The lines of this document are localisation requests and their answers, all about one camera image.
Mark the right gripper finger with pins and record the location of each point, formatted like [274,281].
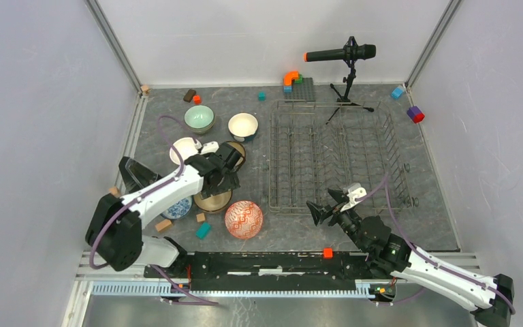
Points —
[338,195]
[319,213]

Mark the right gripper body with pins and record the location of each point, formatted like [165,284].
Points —
[347,219]

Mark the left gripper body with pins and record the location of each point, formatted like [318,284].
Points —
[229,182]

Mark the dark brown patterned bowl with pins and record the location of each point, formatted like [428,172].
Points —
[241,149]

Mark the pink speckled bowl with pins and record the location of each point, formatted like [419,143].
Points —
[213,204]

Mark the orange bowl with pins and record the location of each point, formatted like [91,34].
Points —
[184,148]

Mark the teal and white bowl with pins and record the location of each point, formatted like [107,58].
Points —
[243,127]

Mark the mint green flower bowl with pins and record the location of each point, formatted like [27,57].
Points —
[199,119]

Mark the blue floral white bowl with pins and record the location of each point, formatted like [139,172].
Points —
[179,209]

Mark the blue zigzag pattern bowl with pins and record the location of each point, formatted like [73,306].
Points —
[244,219]

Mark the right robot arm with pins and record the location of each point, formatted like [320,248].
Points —
[488,299]

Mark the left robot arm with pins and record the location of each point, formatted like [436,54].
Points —
[115,233]

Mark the small orange cube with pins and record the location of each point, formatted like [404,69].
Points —
[327,253]

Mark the teal block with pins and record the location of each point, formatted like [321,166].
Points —
[203,231]

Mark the brown block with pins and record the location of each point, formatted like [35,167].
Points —
[189,95]

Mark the tan wooden brick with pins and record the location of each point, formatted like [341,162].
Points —
[163,225]

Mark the black clear-top box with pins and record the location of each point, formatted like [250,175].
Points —
[135,175]

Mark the black microphone tripod stand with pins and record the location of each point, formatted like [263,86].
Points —
[344,100]

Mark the purple and red block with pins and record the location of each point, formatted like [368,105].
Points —
[415,114]

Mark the grey building block baseplate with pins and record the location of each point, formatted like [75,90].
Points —
[304,91]

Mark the orange curved block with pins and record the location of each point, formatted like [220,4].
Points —
[290,78]

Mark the green block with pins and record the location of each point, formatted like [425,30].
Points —
[298,79]

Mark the light blue block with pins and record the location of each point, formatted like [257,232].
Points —
[397,92]

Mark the black microphone orange tip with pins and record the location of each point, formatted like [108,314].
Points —
[340,54]

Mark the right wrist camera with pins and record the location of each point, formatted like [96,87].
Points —
[354,192]

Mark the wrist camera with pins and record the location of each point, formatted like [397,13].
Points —
[354,192]
[206,148]

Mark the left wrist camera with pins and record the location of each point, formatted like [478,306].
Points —
[206,148]

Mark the grey wire dish rack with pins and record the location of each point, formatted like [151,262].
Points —
[319,146]

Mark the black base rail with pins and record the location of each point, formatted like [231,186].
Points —
[284,271]

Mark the wooden cube at wall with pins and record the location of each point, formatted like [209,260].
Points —
[115,191]

